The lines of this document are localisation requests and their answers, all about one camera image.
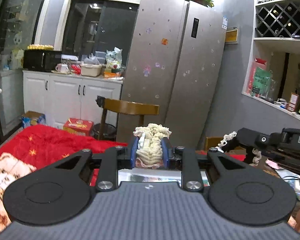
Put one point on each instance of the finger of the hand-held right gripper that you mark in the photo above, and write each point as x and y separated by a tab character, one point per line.
255	137
272	157

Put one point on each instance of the cream scrunchie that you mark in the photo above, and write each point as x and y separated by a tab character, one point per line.
152	142

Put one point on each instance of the printed snack bag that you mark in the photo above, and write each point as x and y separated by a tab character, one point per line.
113	58

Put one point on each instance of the glass pitcher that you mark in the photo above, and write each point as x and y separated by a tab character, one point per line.
272	91

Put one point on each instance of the orange container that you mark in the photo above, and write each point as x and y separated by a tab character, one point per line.
112	74

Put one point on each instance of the red printed blanket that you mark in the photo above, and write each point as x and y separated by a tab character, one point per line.
40	150

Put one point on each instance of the white wall shelf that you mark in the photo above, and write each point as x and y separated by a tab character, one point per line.
250	55

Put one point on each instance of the white cabinet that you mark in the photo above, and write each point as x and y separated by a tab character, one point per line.
65	97

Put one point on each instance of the pink tissue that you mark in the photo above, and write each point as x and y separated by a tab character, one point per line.
271	163

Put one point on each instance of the printed booklet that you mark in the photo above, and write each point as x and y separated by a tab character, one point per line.
160	179

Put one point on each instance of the wooden chair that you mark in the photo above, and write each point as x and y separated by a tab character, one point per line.
213	142
130	108

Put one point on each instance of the green bag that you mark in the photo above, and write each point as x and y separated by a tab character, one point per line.
261	81

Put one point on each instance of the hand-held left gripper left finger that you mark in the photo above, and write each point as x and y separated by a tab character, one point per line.
135	152

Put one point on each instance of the blue carton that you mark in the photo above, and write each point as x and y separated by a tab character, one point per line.
33	120

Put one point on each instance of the black trash bin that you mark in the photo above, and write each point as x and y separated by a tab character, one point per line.
105	131

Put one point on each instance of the black wine rack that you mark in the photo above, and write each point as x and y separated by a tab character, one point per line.
280	20

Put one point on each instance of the red plastic item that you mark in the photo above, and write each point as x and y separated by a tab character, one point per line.
75	69

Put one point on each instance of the small black cloth piece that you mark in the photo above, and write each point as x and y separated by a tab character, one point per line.
100	101

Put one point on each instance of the beige basin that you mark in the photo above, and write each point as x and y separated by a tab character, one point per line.
90	70

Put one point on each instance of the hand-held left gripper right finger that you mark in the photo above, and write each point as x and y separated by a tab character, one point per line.
165	152

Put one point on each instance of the white plastic bag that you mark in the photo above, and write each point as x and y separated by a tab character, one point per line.
91	60

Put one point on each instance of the gold chocolate box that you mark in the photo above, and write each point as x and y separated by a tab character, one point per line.
40	47

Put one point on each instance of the clear plastic container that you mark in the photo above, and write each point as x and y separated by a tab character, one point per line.
69	57

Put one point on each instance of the red carton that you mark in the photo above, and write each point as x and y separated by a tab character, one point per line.
77	127

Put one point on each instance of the black microwave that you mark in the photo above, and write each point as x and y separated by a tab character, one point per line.
41	60

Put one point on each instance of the glass sliding door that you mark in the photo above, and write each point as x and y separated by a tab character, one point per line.
15	42

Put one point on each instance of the yellow wall box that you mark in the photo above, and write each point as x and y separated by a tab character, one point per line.
232	35

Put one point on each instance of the dark kitchen window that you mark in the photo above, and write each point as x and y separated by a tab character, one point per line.
102	25

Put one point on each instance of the silver refrigerator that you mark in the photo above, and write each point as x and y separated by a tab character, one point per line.
170	67

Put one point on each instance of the red bag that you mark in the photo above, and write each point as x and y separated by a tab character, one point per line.
253	67

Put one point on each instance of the black shallow box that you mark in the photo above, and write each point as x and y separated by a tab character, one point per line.
130	176

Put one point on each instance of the white cup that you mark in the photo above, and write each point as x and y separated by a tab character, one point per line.
61	68

